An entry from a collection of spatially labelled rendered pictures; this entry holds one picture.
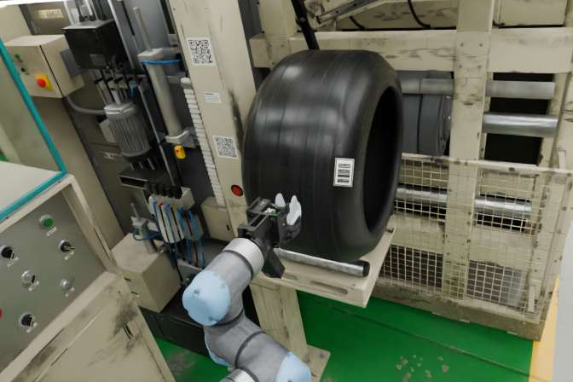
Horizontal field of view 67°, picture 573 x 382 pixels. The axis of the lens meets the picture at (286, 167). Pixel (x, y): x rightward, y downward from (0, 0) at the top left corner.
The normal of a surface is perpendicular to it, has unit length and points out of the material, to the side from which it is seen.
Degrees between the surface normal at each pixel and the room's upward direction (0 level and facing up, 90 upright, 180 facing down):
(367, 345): 0
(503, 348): 0
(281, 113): 40
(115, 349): 90
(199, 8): 90
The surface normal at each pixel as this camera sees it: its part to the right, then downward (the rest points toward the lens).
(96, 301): 0.89, 0.12
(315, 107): -0.37, -0.35
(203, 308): -0.45, 0.43
